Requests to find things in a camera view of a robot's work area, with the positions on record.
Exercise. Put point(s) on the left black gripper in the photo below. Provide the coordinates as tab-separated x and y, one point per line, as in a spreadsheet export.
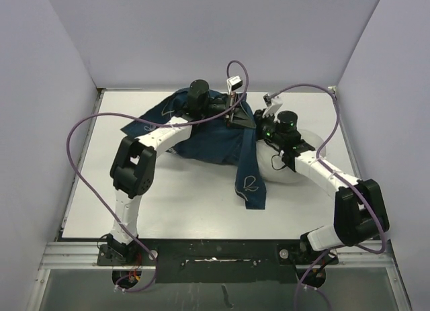
240	117

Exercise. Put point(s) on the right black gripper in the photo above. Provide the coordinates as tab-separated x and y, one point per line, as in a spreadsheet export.
259	119

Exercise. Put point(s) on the dark blue embroidered pillowcase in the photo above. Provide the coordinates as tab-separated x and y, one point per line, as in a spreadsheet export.
211	142

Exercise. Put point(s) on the white pillow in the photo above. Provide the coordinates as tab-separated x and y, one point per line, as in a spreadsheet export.
276	166

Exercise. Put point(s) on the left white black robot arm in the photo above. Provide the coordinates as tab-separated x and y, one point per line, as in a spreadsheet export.
201	123

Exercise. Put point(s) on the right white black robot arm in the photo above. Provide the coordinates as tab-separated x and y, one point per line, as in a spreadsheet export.
359	209

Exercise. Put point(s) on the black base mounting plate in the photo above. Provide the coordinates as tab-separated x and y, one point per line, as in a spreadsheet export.
211	261

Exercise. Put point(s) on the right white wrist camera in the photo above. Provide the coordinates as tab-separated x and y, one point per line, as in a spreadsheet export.
273	104

